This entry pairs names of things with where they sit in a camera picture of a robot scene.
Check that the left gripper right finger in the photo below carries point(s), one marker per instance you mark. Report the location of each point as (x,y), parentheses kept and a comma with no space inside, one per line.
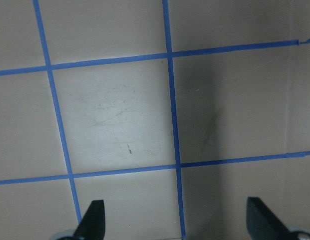
(263,224)

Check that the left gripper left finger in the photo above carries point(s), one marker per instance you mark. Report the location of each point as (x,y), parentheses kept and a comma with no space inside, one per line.
(92,226)

